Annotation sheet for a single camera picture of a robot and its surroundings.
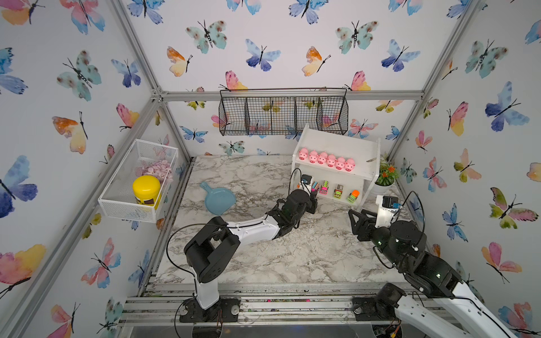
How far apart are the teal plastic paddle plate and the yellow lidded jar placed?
37cm

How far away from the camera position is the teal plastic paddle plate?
3.38 feet

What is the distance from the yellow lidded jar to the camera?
0.64m
